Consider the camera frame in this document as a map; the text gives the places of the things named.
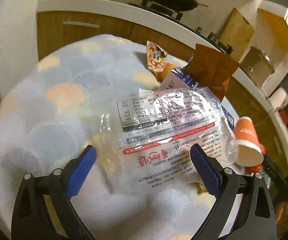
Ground red paper cup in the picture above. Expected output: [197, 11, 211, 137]
[234, 116, 264, 173]

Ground clear printed plastic wrapper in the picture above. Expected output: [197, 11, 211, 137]
[101, 87, 238, 194]

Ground orange chip bag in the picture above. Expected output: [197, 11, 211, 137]
[186, 44, 239, 101]

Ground scallop pattern tablecloth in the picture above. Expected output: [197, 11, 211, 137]
[0, 35, 215, 239]

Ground white electric kettle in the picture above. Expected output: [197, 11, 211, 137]
[269, 87, 288, 112]

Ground steel stock pot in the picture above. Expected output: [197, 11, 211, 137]
[240, 46, 275, 88]

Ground blue white milk carton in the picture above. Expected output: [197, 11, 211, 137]
[159, 68, 238, 131]

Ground panda snack bag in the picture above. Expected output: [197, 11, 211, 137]
[146, 41, 168, 73]

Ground wooden cutting board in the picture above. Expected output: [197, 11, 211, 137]
[220, 8, 254, 61]

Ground black gas stove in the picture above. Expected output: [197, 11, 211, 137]
[128, 0, 233, 55]

